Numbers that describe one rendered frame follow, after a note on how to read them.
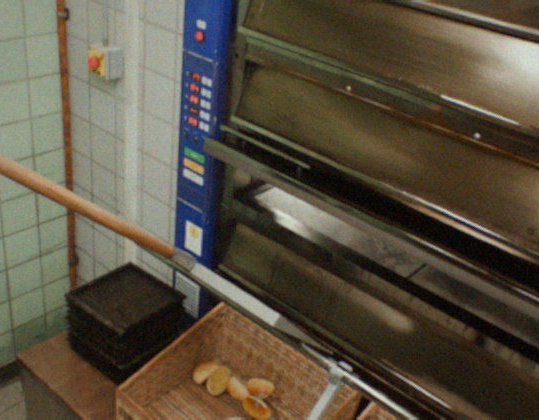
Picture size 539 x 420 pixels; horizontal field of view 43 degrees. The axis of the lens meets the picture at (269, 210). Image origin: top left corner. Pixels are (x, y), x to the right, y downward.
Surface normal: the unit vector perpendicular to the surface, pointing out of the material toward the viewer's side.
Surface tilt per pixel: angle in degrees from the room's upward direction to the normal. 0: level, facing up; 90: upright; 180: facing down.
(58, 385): 0
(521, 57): 70
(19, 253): 90
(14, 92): 90
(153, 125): 90
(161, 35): 90
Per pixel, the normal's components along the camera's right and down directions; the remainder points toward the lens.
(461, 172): -0.59, -0.01
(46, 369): 0.11, -0.87
